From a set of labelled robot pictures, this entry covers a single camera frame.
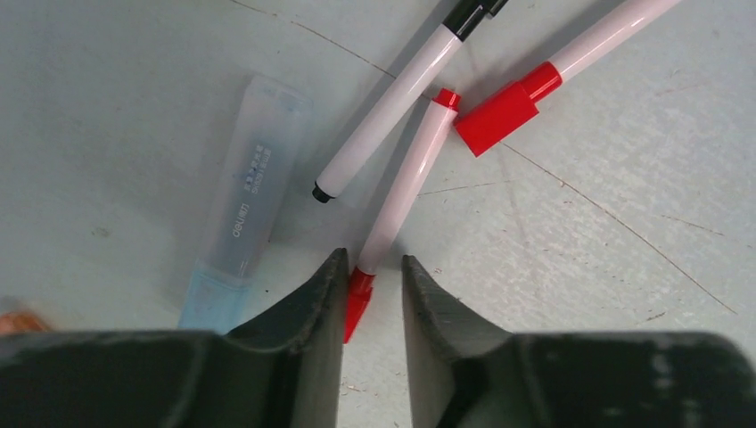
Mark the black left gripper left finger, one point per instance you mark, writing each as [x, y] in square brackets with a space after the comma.
[280, 369]

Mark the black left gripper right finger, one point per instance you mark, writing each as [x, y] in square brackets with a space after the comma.
[464, 371]

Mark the red cap marker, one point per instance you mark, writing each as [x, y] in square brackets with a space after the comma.
[516, 103]
[415, 168]

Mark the black cap marker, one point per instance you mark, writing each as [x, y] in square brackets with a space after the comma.
[403, 92]

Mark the light blue highlighter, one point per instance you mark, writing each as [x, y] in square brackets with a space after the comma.
[268, 134]

